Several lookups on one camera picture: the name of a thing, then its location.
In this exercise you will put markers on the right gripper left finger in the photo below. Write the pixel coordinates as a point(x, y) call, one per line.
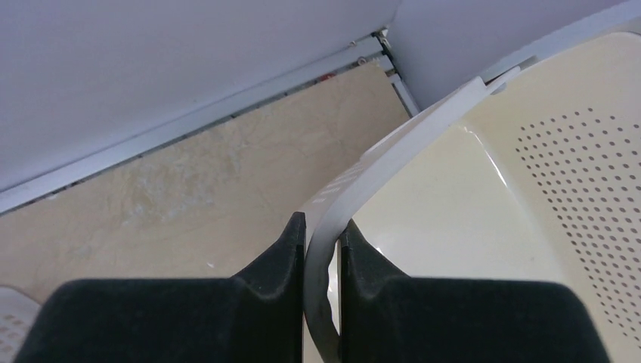
point(252, 316)

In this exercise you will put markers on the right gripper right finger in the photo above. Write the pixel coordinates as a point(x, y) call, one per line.
point(389, 316)

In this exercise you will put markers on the large cream laundry basket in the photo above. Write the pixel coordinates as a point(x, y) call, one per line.
point(534, 175)

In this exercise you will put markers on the small white perforated basket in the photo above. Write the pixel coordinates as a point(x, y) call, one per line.
point(18, 312)

